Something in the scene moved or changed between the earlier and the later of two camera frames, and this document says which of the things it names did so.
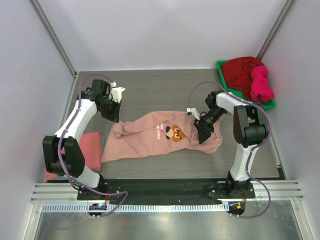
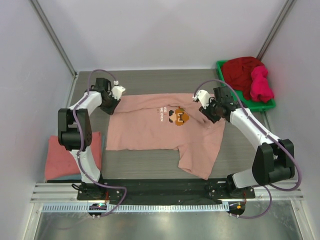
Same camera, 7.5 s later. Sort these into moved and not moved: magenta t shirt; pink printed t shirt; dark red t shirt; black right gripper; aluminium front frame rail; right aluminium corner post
Moved: black right gripper; pink printed t shirt
Not moved: aluminium front frame rail; dark red t shirt; right aluminium corner post; magenta t shirt
